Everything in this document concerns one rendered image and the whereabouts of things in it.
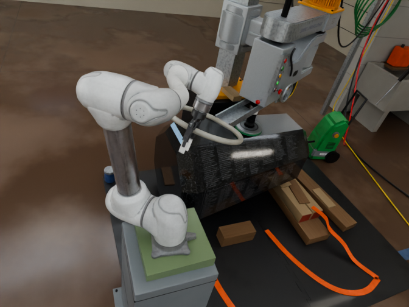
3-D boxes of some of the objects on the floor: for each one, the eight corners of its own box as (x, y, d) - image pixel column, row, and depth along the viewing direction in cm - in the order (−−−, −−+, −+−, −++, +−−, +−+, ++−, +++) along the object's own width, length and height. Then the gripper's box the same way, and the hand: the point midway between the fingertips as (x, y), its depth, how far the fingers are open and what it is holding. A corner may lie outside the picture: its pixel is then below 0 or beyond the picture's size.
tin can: (117, 179, 284) (117, 169, 276) (109, 184, 278) (108, 174, 270) (111, 174, 288) (110, 164, 280) (101, 179, 282) (101, 169, 274)
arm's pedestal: (204, 344, 191) (233, 281, 141) (123, 372, 172) (124, 310, 123) (181, 272, 225) (198, 201, 176) (112, 289, 207) (109, 215, 157)
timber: (221, 247, 246) (224, 238, 239) (215, 235, 255) (218, 226, 247) (252, 240, 258) (256, 231, 250) (246, 228, 266) (250, 220, 258)
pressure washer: (324, 146, 396) (356, 86, 342) (336, 164, 369) (372, 102, 315) (299, 144, 389) (328, 83, 335) (310, 162, 362) (342, 99, 308)
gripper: (201, 115, 139) (183, 158, 146) (212, 111, 156) (195, 150, 164) (187, 108, 140) (170, 151, 148) (199, 105, 157) (183, 144, 165)
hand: (185, 145), depth 155 cm, fingers open, 5 cm apart
